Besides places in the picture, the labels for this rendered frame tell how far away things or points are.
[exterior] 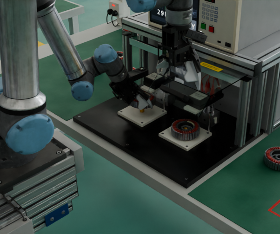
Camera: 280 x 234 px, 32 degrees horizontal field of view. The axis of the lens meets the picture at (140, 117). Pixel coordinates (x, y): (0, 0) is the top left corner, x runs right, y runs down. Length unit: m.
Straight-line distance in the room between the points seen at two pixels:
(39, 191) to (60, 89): 0.95
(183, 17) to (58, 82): 1.17
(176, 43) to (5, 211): 0.66
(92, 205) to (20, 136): 1.64
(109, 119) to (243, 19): 0.69
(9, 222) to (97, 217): 1.39
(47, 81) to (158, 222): 0.95
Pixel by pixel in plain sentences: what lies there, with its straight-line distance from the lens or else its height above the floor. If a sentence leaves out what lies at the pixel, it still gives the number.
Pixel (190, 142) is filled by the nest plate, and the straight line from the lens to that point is 1.86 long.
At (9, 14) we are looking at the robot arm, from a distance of 1.09.
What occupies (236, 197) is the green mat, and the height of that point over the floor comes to 0.75.
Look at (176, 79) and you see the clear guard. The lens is 1.70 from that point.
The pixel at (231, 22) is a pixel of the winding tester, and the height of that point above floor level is 1.23.
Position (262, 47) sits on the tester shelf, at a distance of 1.86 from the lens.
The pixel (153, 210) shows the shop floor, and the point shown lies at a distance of 2.72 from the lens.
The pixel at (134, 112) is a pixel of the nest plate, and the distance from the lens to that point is 2.05.
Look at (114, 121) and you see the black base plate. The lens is 2.02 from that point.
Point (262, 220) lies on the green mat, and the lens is 1.62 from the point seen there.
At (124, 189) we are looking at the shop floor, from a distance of 2.86.
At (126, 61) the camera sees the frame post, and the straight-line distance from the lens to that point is 2.15.
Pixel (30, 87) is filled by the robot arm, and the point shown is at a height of 1.32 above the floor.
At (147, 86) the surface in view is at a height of 0.88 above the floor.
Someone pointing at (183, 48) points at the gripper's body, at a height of 1.29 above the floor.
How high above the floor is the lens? 1.85
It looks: 32 degrees down
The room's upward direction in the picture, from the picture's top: 2 degrees counter-clockwise
